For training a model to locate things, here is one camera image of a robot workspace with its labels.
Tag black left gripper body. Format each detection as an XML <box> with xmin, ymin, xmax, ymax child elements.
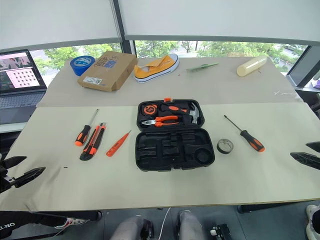
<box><xmin>0</xmin><ymin>159</ymin><xmax>16</xmax><ymax>194</ymax></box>

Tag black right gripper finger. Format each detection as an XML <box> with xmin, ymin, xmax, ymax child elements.
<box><xmin>289</xmin><ymin>151</ymin><xmax>320</xmax><ymax>172</ymax></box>
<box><xmin>305</xmin><ymin>141</ymin><xmax>320</xmax><ymax>152</ymax></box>

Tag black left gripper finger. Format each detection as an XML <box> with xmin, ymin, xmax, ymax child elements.
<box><xmin>2</xmin><ymin>155</ymin><xmax>28</xmax><ymax>171</ymax></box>
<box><xmin>13</xmin><ymin>166</ymin><xmax>47</xmax><ymax>189</ymax></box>

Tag Phillips screwdriver orange black handle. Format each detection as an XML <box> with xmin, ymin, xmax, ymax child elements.
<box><xmin>223</xmin><ymin>114</ymin><xmax>266</xmax><ymax>153</ymax></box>

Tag flat-head screwdriver orange black handle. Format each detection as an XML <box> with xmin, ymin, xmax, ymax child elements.
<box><xmin>74</xmin><ymin>108</ymin><xmax>100</xmax><ymax>147</ymax></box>

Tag orange black utility knife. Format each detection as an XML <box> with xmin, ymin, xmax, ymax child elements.
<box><xmin>79</xmin><ymin>122</ymin><xmax>107</xmax><ymax>162</ymax></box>

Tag black electrical tape roll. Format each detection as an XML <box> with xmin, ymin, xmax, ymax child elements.
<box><xmin>216</xmin><ymin>137</ymin><xmax>235</xmax><ymax>155</ymax></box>

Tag orange voltage tester pen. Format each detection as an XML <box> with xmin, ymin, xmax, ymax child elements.
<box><xmin>105</xmin><ymin>129</ymin><xmax>132</xmax><ymax>158</ymax></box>

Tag black tool case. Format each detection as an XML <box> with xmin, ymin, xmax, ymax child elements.
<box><xmin>134</xmin><ymin>97</ymin><xmax>216</xmax><ymax>172</ymax></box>

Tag black bag with white lettering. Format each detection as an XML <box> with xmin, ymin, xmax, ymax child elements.
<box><xmin>0</xmin><ymin>210</ymin><xmax>103</xmax><ymax>239</ymax></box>

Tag black table base bar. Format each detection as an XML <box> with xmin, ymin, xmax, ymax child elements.
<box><xmin>236</xmin><ymin>201</ymin><xmax>312</xmax><ymax>214</ymax></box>

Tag open laptop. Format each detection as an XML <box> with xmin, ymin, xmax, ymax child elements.
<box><xmin>0</xmin><ymin>48</ymin><xmax>48</xmax><ymax>125</ymax></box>

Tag white red sneaker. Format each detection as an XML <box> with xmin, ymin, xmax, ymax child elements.
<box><xmin>54</xmin><ymin>216</ymin><xmax>90</xmax><ymax>230</ymax></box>

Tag dark slanted panel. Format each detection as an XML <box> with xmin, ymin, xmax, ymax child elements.
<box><xmin>285</xmin><ymin>45</ymin><xmax>320</xmax><ymax>89</ymax></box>

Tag cream cylinder roll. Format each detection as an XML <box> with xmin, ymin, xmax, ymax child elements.
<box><xmin>236</xmin><ymin>55</ymin><xmax>269</xmax><ymax>78</ymax></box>

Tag small black white device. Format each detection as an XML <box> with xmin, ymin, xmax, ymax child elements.
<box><xmin>209</xmin><ymin>223</ymin><xmax>231</xmax><ymax>240</ymax></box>

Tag blue tape roll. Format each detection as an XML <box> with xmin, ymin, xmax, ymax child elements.
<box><xmin>69</xmin><ymin>55</ymin><xmax>96</xmax><ymax>77</ymax></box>

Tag brown cardboard box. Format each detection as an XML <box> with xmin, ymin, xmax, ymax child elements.
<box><xmin>76</xmin><ymin>50</ymin><xmax>139</xmax><ymax>93</ymax></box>

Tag orange black tape measure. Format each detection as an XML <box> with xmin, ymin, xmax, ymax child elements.
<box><xmin>142</xmin><ymin>104</ymin><xmax>158</xmax><ymax>117</ymax></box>

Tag wide white roller blind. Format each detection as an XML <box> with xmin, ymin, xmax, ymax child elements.
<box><xmin>117</xmin><ymin>0</ymin><xmax>320</xmax><ymax>48</ymax></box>

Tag yellow canvas shoe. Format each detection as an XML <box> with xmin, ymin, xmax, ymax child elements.
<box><xmin>133</xmin><ymin>53</ymin><xmax>181</xmax><ymax>84</ymax></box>

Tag thin white cable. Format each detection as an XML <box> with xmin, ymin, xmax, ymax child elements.
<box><xmin>160</xmin><ymin>207</ymin><xmax>173</xmax><ymax>240</ymax></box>

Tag claw hammer orange black handle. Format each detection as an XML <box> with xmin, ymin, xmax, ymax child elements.
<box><xmin>159</xmin><ymin>100</ymin><xmax>201</xmax><ymax>125</ymax></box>

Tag orange handled pliers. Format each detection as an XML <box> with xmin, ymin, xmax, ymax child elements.
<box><xmin>141</xmin><ymin>115</ymin><xmax>181</xmax><ymax>128</ymax></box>

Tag dark window frame post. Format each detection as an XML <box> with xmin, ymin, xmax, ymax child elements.
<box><xmin>111</xmin><ymin>0</ymin><xmax>138</xmax><ymax>60</ymax></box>

